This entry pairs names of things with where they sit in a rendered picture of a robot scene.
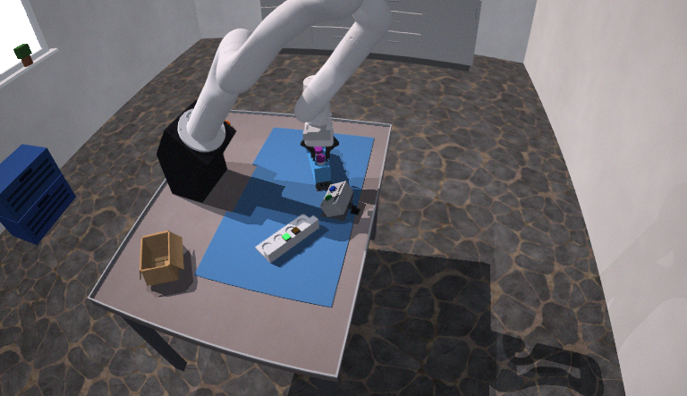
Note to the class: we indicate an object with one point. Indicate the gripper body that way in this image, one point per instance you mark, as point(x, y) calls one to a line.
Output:
point(321, 143)

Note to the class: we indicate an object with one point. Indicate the grey control panel with blue and green buttons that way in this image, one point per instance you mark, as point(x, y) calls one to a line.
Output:
point(338, 201)

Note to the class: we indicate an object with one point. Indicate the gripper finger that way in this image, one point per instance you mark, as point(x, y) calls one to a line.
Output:
point(311, 150)
point(328, 149)

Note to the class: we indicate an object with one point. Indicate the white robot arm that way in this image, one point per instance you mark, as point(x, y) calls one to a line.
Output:
point(237, 72)

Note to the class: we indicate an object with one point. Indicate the blue flat mat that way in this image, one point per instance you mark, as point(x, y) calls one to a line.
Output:
point(281, 189)

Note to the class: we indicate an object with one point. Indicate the open brown cardboard box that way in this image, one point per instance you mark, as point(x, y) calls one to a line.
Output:
point(158, 249)

